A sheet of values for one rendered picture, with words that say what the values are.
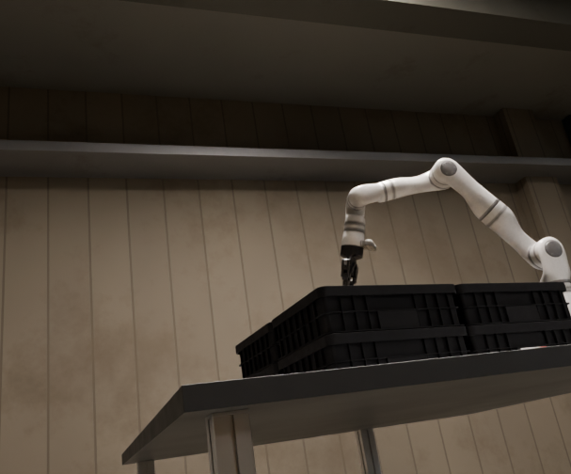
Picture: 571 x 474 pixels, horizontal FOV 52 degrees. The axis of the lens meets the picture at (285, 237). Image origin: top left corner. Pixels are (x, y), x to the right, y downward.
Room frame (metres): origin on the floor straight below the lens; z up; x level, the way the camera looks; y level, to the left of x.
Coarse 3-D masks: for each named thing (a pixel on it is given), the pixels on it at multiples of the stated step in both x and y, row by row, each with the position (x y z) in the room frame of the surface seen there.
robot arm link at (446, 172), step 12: (432, 168) 1.80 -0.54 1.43; (444, 168) 1.76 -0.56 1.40; (456, 168) 1.76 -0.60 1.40; (432, 180) 1.81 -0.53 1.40; (444, 180) 1.77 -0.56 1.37; (456, 180) 1.76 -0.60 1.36; (468, 180) 1.77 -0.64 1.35; (468, 192) 1.78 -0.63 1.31; (480, 192) 1.78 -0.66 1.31; (468, 204) 1.80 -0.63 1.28; (480, 204) 1.79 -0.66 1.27; (492, 204) 1.78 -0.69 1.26; (480, 216) 1.82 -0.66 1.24
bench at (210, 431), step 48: (192, 384) 0.87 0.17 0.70; (240, 384) 0.89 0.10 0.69; (288, 384) 0.92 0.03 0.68; (336, 384) 0.95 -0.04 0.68; (384, 384) 0.98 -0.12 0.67; (432, 384) 1.04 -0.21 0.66; (480, 384) 1.21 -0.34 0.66; (528, 384) 1.44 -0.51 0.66; (144, 432) 1.44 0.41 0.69; (192, 432) 1.25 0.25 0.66; (240, 432) 0.94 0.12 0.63; (288, 432) 1.87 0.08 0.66; (336, 432) 2.48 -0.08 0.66
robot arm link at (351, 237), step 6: (348, 234) 1.78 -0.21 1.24; (354, 234) 1.78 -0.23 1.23; (360, 234) 1.79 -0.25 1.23; (342, 240) 1.80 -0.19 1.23; (348, 240) 1.78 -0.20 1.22; (354, 240) 1.78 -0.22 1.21; (360, 240) 1.79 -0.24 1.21; (366, 240) 1.76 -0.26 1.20; (360, 246) 1.80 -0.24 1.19; (366, 246) 1.79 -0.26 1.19; (372, 246) 1.78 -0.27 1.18
